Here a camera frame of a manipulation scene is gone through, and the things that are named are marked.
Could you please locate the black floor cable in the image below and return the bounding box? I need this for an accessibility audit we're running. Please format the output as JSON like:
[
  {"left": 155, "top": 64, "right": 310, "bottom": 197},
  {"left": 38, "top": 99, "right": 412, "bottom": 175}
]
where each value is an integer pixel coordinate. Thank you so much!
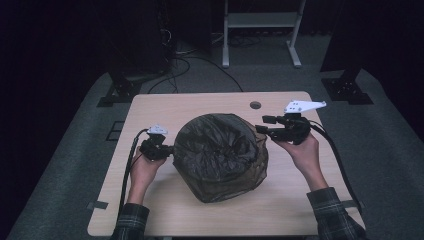
[{"left": 147, "top": 55, "right": 244, "bottom": 94}]

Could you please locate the black garbage bag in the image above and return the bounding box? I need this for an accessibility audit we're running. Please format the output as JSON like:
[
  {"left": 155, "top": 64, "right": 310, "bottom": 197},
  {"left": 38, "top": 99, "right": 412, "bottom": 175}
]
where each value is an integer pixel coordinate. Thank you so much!
[{"left": 172, "top": 113, "right": 270, "bottom": 204}]

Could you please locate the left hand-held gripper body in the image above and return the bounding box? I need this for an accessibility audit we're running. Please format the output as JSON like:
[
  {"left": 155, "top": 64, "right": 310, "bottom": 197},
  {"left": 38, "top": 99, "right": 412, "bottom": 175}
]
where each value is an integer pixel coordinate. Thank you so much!
[{"left": 139, "top": 124, "right": 169, "bottom": 162}]

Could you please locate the dark computer tower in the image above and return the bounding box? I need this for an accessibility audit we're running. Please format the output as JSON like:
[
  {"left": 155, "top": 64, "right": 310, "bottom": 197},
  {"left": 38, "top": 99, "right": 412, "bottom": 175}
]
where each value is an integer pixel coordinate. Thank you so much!
[{"left": 109, "top": 0, "right": 174, "bottom": 76}]

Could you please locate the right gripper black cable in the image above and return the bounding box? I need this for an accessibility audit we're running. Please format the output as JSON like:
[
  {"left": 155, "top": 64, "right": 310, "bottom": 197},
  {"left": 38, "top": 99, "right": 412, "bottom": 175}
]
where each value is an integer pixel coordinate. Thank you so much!
[{"left": 308, "top": 119, "right": 365, "bottom": 214}]

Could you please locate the black stand base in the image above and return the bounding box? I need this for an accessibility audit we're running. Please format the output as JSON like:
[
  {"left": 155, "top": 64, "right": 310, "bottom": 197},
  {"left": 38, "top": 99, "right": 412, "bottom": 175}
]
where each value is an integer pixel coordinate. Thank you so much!
[
  {"left": 96, "top": 71, "right": 144, "bottom": 108},
  {"left": 319, "top": 0, "right": 374, "bottom": 106}
]

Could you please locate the white metal desk frame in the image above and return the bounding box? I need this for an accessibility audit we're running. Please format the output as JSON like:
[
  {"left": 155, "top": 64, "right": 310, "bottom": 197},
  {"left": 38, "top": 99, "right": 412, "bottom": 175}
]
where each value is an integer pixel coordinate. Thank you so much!
[{"left": 222, "top": 0, "right": 307, "bottom": 69}]

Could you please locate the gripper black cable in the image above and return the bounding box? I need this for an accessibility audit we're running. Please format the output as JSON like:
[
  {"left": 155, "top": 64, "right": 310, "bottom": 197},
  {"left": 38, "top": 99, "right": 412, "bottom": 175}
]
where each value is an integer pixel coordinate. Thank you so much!
[
  {"left": 118, "top": 128, "right": 150, "bottom": 214},
  {"left": 308, "top": 119, "right": 365, "bottom": 214}
]

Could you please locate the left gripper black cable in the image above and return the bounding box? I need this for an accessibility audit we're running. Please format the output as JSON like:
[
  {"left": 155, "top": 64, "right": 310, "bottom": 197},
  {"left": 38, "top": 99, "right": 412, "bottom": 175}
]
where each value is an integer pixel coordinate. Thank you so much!
[{"left": 118, "top": 128, "right": 150, "bottom": 214}]

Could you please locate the person's right hand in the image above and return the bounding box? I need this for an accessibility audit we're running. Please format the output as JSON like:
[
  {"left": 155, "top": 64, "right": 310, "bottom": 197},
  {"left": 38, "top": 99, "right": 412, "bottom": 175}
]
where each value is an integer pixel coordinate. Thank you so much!
[{"left": 271, "top": 132, "right": 324, "bottom": 183}]

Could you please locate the person's left hand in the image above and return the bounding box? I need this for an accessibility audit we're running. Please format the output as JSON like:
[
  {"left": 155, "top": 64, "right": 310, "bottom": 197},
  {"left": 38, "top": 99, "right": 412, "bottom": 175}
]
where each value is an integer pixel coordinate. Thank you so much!
[{"left": 129, "top": 146, "right": 168, "bottom": 193}]

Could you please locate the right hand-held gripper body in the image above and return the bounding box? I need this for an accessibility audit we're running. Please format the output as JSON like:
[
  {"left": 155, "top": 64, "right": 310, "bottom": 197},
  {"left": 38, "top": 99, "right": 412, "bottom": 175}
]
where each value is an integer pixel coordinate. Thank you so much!
[{"left": 271, "top": 99, "right": 328, "bottom": 146}]

